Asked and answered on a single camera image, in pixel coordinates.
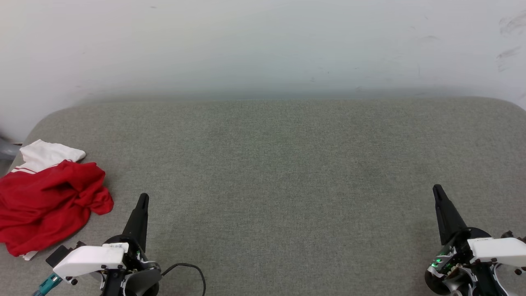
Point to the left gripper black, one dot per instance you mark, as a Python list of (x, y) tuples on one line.
[(133, 257)]

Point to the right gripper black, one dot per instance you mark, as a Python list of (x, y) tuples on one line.
[(441, 267)]

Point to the red and white jersey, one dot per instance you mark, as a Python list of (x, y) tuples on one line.
[(41, 197)]

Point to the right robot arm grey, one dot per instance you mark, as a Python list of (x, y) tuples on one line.
[(485, 281)]

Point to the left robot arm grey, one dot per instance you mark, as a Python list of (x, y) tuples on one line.
[(139, 285)]

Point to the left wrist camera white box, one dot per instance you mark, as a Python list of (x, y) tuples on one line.
[(88, 260)]

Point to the right wrist camera black plug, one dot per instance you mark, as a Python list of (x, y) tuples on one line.
[(509, 235)]

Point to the wrist camera black plug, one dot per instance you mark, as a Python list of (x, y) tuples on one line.
[(509, 235), (58, 255)]

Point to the left wrist camera black plug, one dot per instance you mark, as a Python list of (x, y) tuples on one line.
[(58, 255)]

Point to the grey metal frame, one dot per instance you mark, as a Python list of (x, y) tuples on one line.
[(7, 149)]

